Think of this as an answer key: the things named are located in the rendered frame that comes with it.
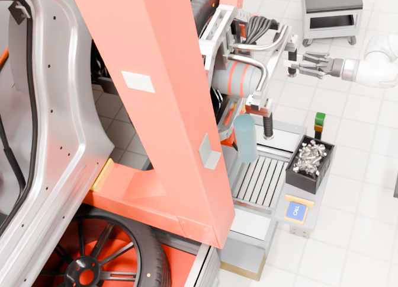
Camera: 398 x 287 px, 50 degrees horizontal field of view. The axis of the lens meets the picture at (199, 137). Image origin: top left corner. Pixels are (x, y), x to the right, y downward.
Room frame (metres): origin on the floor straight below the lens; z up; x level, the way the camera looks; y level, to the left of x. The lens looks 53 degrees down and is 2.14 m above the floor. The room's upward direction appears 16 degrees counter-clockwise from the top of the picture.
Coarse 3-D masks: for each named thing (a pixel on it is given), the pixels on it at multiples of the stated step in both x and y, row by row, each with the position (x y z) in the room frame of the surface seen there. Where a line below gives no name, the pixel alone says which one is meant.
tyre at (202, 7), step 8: (192, 0) 1.34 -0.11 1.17; (200, 0) 1.32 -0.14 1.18; (208, 0) 1.33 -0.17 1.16; (216, 0) 1.37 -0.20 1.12; (192, 8) 1.28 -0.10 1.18; (200, 8) 1.27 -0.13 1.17; (208, 8) 1.31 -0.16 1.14; (200, 16) 1.25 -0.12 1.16; (208, 16) 1.30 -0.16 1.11; (200, 24) 1.24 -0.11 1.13; (232, 24) 1.47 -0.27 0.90; (224, 104) 1.30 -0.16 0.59; (216, 120) 1.22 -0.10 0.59
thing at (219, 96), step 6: (210, 18) 1.31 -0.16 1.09; (204, 24) 1.27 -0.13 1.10; (204, 30) 1.32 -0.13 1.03; (198, 36) 1.22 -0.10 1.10; (204, 60) 1.27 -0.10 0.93; (204, 66) 1.34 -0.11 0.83; (210, 90) 1.29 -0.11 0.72; (216, 90) 1.31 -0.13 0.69; (210, 96) 1.35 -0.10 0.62; (216, 96) 1.30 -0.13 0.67; (222, 96) 1.32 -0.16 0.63; (216, 102) 1.31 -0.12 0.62; (222, 102) 1.30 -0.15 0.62; (216, 108) 1.27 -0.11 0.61; (216, 114) 1.23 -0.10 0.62
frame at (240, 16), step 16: (224, 16) 1.26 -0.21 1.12; (240, 16) 1.34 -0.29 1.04; (208, 32) 1.20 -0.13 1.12; (224, 32) 1.21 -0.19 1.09; (240, 32) 1.43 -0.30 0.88; (208, 48) 1.12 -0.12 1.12; (208, 64) 1.09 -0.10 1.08; (208, 80) 1.06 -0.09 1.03; (224, 112) 1.23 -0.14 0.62; (224, 128) 1.14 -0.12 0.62
